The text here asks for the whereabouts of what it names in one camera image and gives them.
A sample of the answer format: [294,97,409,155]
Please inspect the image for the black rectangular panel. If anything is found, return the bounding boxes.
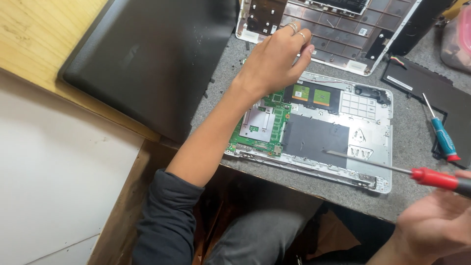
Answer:
[389,0,456,56]

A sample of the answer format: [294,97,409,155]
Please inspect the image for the grey trousers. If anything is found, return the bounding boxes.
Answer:
[204,208,310,265]

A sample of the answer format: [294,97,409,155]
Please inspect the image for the black touchpad circuit board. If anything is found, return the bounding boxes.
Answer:
[283,80,342,115]

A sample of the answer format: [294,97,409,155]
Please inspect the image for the dark grey insulating sheet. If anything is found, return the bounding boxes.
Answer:
[281,113,350,169]

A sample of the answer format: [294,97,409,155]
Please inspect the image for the black flat laptop battery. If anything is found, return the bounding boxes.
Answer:
[381,55,471,168]

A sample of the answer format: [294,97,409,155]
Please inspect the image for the person's left hand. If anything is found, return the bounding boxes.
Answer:
[235,22,316,100]

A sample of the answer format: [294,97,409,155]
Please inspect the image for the light wooden board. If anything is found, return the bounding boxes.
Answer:
[0,0,162,143]

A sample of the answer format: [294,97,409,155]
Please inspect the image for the black laptop lid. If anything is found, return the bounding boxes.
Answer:
[59,0,240,145]

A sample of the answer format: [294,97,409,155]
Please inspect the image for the red-handled screwdriver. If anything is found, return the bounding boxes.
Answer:
[326,149,471,198]

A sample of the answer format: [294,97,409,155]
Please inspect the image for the green laptop motherboard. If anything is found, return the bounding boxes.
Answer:
[226,90,293,158]

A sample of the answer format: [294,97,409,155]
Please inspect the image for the dark grey sleeve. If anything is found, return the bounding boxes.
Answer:
[132,169,205,265]

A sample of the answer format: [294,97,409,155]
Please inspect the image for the white laptop keyboard cover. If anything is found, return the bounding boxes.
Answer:
[235,0,422,77]

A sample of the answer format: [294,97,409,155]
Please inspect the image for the person's right hand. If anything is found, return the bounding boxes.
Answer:
[392,169,471,265]

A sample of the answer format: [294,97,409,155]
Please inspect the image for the white laptop base chassis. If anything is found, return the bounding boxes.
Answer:
[224,72,393,194]

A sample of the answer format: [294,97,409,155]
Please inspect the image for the black laptop speaker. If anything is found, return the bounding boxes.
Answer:
[354,85,391,106]

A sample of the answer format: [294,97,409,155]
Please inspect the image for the blue-handled screwdriver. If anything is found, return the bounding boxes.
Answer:
[422,93,461,162]

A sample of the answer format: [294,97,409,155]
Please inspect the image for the clear plastic container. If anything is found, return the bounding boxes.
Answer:
[440,7,471,73]

